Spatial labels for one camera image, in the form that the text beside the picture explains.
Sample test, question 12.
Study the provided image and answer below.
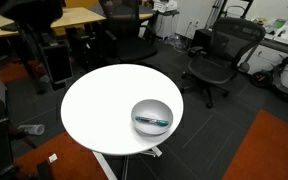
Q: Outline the black computer tower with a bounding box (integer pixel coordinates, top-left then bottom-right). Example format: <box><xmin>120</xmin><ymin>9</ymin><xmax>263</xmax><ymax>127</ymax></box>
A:
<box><xmin>38</xmin><ymin>33</ymin><xmax>74</xmax><ymax>92</ymax></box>

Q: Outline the yellow tape roll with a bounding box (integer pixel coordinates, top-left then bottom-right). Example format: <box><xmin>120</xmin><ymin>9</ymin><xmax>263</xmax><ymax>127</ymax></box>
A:
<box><xmin>252</xmin><ymin>16</ymin><xmax>268</xmax><ymax>26</ymax></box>

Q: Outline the black tripod stand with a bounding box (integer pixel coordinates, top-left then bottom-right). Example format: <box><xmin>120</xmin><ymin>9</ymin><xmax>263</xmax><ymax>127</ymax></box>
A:
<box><xmin>205</xmin><ymin>0</ymin><xmax>255</xmax><ymax>31</ymax></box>

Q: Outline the black padded office chair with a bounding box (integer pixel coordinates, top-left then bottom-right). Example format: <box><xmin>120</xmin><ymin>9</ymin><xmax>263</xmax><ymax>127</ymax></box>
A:
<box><xmin>98</xmin><ymin>0</ymin><xmax>159</xmax><ymax>65</ymax></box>

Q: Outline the small white card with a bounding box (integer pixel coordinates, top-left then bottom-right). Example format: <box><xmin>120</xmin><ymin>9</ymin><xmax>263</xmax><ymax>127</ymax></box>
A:
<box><xmin>48</xmin><ymin>153</ymin><xmax>59</xmax><ymax>164</ymax></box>

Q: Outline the black box speaker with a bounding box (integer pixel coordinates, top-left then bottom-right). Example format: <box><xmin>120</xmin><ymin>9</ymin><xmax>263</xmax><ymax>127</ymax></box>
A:
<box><xmin>192</xmin><ymin>28</ymin><xmax>216</xmax><ymax>52</ymax></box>

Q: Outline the black computer keyboard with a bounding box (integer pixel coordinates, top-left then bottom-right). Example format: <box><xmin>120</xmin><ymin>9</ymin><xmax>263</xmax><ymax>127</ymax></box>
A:
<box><xmin>0</xmin><ymin>22</ymin><xmax>20</xmax><ymax>33</ymax></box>

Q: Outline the grey bowl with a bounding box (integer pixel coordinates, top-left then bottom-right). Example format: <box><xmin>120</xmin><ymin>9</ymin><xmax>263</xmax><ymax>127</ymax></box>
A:
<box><xmin>130</xmin><ymin>98</ymin><xmax>174</xmax><ymax>137</ymax></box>

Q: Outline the green white packet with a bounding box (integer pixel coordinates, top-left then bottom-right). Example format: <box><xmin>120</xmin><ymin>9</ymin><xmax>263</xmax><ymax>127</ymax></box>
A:
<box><xmin>272</xmin><ymin>18</ymin><xmax>287</xmax><ymax>30</ymax></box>

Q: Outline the small white drawer cabinet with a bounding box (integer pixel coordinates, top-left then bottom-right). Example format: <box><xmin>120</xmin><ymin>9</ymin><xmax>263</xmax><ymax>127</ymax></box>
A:
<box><xmin>155</xmin><ymin>10</ymin><xmax>180</xmax><ymax>40</ymax></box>

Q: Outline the large black blurred object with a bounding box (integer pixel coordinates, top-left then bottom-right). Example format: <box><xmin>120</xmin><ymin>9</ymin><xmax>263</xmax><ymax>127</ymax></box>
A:
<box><xmin>0</xmin><ymin>0</ymin><xmax>65</xmax><ymax>32</ymax></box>

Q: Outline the black kick scooter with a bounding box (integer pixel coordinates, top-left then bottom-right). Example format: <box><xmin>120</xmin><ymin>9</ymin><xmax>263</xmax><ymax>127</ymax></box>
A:
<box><xmin>248</xmin><ymin>48</ymin><xmax>288</xmax><ymax>103</ymax></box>

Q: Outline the white printer box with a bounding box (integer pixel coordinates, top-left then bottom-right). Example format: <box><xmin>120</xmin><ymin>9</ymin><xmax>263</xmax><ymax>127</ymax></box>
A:
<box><xmin>152</xmin><ymin>0</ymin><xmax>179</xmax><ymax>14</ymax></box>

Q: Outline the black upright post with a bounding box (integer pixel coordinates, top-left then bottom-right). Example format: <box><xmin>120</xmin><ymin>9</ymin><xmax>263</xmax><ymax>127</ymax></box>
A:
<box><xmin>35</xmin><ymin>159</ymin><xmax>56</xmax><ymax>180</ymax></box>

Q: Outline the white table base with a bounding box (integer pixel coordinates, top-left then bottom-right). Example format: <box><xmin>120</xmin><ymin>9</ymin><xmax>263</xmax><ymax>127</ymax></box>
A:
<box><xmin>92</xmin><ymin>145</ymin><xmax>163</xmax><ymax>180</ymax></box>

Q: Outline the black mesh office chair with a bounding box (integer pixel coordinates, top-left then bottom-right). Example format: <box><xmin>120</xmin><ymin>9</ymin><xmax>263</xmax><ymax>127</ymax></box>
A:
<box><xmin>181</xmin><ymin>17</ymin><xmax>267</xmax><ymax>109</ymax></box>

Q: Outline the teal black marker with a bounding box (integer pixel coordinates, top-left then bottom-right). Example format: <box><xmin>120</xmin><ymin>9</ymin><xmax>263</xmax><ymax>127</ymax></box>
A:
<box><xmin>134</xmin><ymin>115</ymin><xmax>170</xmax><ymax>127</ymax></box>

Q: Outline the clear plastic cup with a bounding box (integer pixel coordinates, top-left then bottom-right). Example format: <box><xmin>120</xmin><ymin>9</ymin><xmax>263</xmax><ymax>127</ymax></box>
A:
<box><xmin>17</xmin><ymin>123</ymin><xmax>46</xmax><ymax>136</ymax></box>

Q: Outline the light wooden desk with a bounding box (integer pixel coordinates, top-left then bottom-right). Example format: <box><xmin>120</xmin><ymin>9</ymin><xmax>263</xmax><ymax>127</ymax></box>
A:
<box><xmin>0</xmin><ymin>6</ymin><xmax>107</xmax><ymax>38</ymax></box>

